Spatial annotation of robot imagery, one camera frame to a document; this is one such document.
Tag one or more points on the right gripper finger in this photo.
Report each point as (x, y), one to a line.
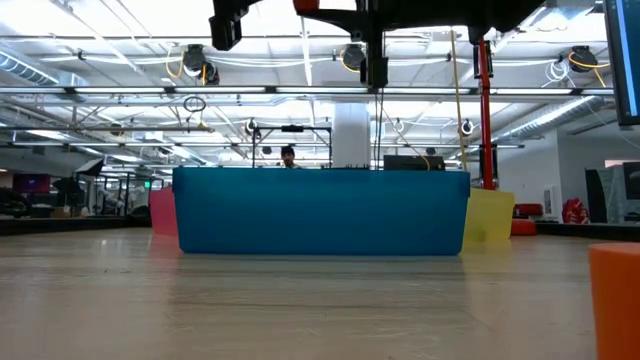
(340, 20)

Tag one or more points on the orange tape roll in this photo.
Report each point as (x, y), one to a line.
(617, 300)

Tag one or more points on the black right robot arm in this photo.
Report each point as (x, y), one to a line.
(510, 12)

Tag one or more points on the white building column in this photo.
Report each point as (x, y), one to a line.
(351, 135)

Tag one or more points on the person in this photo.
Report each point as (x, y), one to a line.
(287, 156)

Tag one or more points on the black background monitor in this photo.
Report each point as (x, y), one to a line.
(412, 162)

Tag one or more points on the blue plastic tray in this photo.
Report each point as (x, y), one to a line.
(322, 215)

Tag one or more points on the red plastic tray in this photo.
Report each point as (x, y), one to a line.
(162, 215)

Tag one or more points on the computer monitor blue screen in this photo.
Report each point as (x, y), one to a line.
(617, 60)

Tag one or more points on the yellow plastic tray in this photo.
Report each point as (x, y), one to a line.
(490, 215)

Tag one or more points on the red background seat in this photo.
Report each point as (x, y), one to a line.
(528, 210)

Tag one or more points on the dark background display panel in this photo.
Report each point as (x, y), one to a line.
(595, 195)

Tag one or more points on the red bag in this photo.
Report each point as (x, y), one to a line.
(575, 212)

